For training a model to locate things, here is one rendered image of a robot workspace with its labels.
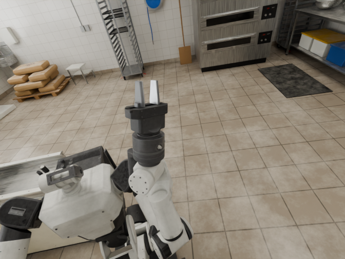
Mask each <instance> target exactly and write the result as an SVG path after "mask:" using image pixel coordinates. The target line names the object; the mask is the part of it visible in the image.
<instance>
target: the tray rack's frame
mask: <svg viewBox="0 0 345 259"><path fill-rule="evenodd" d="M95 2H96V4H97V7H98V10H99V12H100V15H101V18H102V21H103V23H104V26H105V29H106V32H107V35H108V37H109V40H110V43H111V46H112V48H113V51H114V54H115V56H116V60H117V62H118V65H119V68H120V71H121V74H122V76H123V77H125V76H130V75H136V74H140V73H143V71H142V69H143V66H144V64H143V63H141V64H139V60H138V56H137V53H136V49H135V46H134V43H133V39H132V36H131V32H130V29H129V25H128V21H127V18H126V14H125V10H124V7H123V3H122V0H120V3H121V6H122V10H123V13H124V17H125V21H126V24H127V28H128V31H129V35H130V38H131V42H132V45H133V49H134V51H135V55H136V58H137V62H138V64H134V65H130V64H129V61H128V58H127V55H126V51H125V48H124V45H123V42H122V39H121V36H120V33H119V29H118V26H117V23H116V19H115V17H114V14H113V11H112V7H111V4H110V1H109V0H108V3H109V6H110V9H111V13H112V16H113V19H114V22H115V25H116V28H117V31H118V34H119V37H120V40H121V43H122V46H123V49H124V53H125V56H126V59H127V62H128V66H126V67H125V69H124V72H123V73H122V69H121V66H120V63H119V61H118V57H117V55H116V53H115V49H114V46H113V44H112V41H111V39H110V35H109V32H108V31H107V27H106V25H105V21H104V18H103V16H102V13H101V10H100V6H99V5H98V1H97V0H95ZM137 65H138V66H137ZM125 78H126V77H125Z"/></svg>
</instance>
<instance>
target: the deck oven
mask: <svg viewBox="0 0 345 259"><path fill-rule="evenodd" d="M191 5H192V13H193V28H194V42H195V55H196V58H197V61H198V63H199V66H200V68H201V71H202V72H207V71H213V70H220V69H226V68H233V67H239V66H245V65H252V64H258V63H265V62H266V58H268V57H269V56H270V51H271V46H272V41H273V36H274V31H275V26H276V20H277V15H278V10H279V5H280V0H191Z"/></svg>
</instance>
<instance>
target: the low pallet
mask: <svg viewBox="0 0 345 259"><path fill-rule="evenodd" d="M70 79H71V78H66V79H65V80H64V81H63V82H62V83H61V84H60V86H59V87H58V88H57V89H56V90H52V91H47V92H40V91H39V89H37V90H36V91H35V92H34V93H33V94H31V95H26V96H21V97H18V96H17V97H15V98H14V99H13V100H18V102H19V103H20V102H24V101H25V100H26V99H27V98H29V97H35V98H36V100H37V99H40V98H41V97H42V96H43V95H46V94H52V95H53V96H54V97H55V96H58V94H59V93H60V92H61V91H62V90H63V89H64V88H65V86H66V85H67V84H68V83H69V80H70Z"/></svg>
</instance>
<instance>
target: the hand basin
mask: <svg viewBox="0 0 345 259"><path fill-rule="evenodd" d="M0 37H1V38H2V39H3V41H4V42H0V68H2V67H9V68H10V69H11V71H12V72H13V69H12V68H11V67H10V66H11V65H13V64H15V63H16V62H18V60H17V58H16V57H15V56H14V54H13V53H12V51H11V50H10V48H9V47H8V46H7V45H12V44H16V43H18V42H19V41H18V39H17V38H16V36H15V35H14V33H13V32H12V30H11V29H10V27H6V28H1V29H0Z"/></svg>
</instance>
